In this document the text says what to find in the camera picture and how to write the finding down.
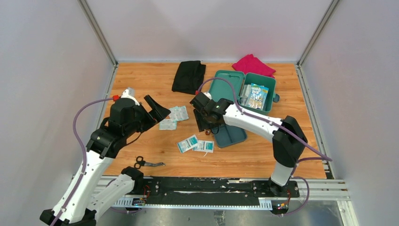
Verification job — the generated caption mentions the black metal base rail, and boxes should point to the black metal base rail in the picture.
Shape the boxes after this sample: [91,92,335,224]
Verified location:
[64,174,351,216]

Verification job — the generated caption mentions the bandage strips pack lower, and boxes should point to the bandage strips pack lower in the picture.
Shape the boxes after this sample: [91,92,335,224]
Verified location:
[159,119,177,130]

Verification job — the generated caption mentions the teal medicine box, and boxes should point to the teal medicine box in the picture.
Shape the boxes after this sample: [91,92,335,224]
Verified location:
[208,70,280,115]

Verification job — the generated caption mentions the black handled scissors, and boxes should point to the black handled scissors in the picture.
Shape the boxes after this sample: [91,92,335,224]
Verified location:
[134,156,166,170]

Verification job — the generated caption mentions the black folded cloth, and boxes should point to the black folded cloth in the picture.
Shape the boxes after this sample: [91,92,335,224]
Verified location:
[171,60,206,95]

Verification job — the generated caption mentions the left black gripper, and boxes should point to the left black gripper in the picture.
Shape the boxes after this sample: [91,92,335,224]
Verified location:
[124,94,170,137]

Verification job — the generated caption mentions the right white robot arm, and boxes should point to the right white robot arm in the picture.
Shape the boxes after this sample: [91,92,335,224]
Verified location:
[190,92,308,197]

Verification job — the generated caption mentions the white gauze pad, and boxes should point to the white gauze pad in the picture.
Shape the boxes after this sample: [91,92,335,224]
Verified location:
[241,84,251,98]

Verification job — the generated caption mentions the dark teal divided tray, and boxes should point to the dark teal divided tray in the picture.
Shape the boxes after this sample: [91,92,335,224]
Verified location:
[211,125,247,148]

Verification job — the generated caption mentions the teal white sachet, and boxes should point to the teal white sachet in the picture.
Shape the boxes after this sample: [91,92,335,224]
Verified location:
[193,140,214,153]
[177,135,199,153]

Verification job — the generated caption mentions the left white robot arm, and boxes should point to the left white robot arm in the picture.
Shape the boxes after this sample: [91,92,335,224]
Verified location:
[40,88,170,226]

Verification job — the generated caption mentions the light blue mask packet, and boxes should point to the light blue mask packet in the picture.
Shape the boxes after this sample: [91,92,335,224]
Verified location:
[245,83,269,110]

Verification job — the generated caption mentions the pink folded cloth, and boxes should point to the pink folded cloth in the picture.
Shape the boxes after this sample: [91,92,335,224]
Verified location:
[232,54,276,78]

